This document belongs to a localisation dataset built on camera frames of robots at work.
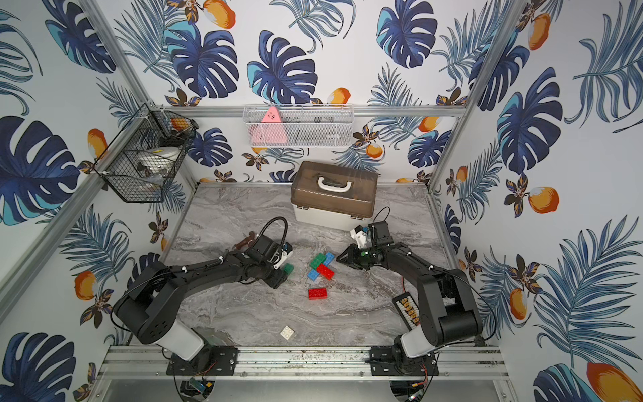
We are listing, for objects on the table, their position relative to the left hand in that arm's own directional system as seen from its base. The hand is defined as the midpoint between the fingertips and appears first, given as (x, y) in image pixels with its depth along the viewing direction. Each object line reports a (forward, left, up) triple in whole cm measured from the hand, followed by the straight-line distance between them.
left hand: (279, 270), depth 91 cm
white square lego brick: (-20, -6, -1) cm, 21 cm away
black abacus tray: (-11, -45, -1) cm, 46 cm away
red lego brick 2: (-7, -14, -2) cm, 16 cm away
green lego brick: (+2, -3, -1) cm, 3 cm away
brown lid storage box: (+21, -18, +18) cm, 33 cm away
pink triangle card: (+38, +6, +33) cm, 50 cm away
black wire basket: (+15, +48, +33) cm, 60 cm away
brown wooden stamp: (+12, +16, -1) cm, 20 cm away
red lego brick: (0, -17, +1) cm, 17 cm away
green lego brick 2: (+5, -14, +1) cm, 15 cm away
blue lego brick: (+7, -18, -1) cm, 19 cm away
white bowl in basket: (+20, +38, +32) cm, 54 cm away
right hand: (+3, -22, +5) cm, 23 cm away
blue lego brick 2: (-1, -12, -1) cm, 12 cm away
